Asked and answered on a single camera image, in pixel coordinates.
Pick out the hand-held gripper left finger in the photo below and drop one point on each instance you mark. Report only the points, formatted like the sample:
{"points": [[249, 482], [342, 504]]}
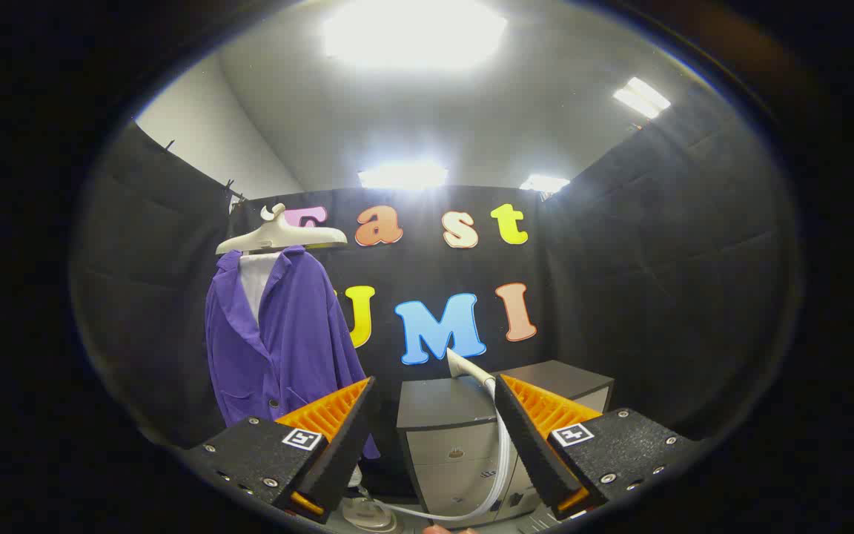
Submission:
{"points": [[345, 445]]}

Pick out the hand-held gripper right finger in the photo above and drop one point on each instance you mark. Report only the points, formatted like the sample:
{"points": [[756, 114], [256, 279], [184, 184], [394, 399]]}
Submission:
{"points": [[531, 445]]}

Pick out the white garment steamer base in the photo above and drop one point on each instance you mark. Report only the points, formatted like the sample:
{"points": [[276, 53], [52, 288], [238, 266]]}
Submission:
{"points": [[368, 515]]}

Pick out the purple jacket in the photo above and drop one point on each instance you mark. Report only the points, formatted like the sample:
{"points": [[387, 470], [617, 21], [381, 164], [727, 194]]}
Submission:
{"points": [[301, 334]]}

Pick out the white clothes hanger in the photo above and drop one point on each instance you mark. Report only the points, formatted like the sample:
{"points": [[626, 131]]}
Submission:
{"points": [[279, 236]]}

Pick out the grey cabinet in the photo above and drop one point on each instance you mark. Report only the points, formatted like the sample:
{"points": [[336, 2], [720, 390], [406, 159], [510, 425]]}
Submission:
{"points": [[457, 404]]}

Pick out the large ceiling light panel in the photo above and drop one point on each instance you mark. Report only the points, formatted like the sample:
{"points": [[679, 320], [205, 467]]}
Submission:
{"points": [[412, 33]]}

